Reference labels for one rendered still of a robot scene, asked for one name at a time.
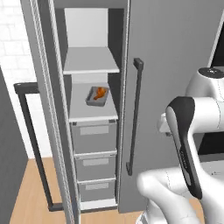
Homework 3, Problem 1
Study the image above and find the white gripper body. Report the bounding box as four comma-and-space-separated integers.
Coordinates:
157, 113, 173, 137

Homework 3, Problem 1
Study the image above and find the orange chicken drumstick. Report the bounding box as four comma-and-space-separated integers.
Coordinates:
93, 87, 107, 102

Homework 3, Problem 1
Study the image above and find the large grey freezer drawer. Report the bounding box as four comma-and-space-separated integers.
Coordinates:
69, 119, 118, 155

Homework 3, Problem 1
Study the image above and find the grey meat container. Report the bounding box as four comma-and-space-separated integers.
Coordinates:
85, 85, 110, 108

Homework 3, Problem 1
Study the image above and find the medium grey freezer drawer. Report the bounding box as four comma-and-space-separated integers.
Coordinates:
73, 150, 118, 182

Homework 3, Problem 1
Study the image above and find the white freezer rack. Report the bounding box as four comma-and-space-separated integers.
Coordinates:
67, 82, 119, 123
62, 46, 121, 75

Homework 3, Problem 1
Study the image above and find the small grey freezer drawer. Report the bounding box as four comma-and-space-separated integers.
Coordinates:
77, 178, 117, 203

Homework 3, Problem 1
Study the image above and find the grey freezer door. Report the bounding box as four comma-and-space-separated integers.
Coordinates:
19, 0, 81, 224

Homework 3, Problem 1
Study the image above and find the grey fridge door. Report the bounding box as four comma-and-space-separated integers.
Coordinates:
117, 0, 224, 214

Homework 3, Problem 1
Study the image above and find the grey fridge body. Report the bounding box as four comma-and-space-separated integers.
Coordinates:
46, 0, 131, 214

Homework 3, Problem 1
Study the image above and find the dark grey cabinet panel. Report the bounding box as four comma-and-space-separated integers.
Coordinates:
0, 66, 30, 224

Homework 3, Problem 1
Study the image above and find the black fridge door handle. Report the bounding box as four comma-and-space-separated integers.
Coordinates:
125, 57, 144, 177

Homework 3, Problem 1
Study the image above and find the black freezer door handle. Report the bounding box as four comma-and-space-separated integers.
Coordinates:
13, 82, 64, 213

